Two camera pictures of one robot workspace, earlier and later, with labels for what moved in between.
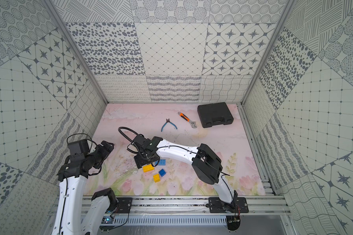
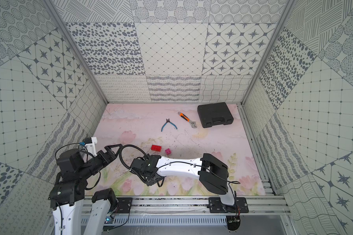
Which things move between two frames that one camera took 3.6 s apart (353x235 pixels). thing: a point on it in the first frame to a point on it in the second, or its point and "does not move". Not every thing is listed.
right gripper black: [139, 161] to [149, 182]
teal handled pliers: [168, 121] does not move
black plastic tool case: [214, 113] does not move
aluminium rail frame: [199, 205] does not move
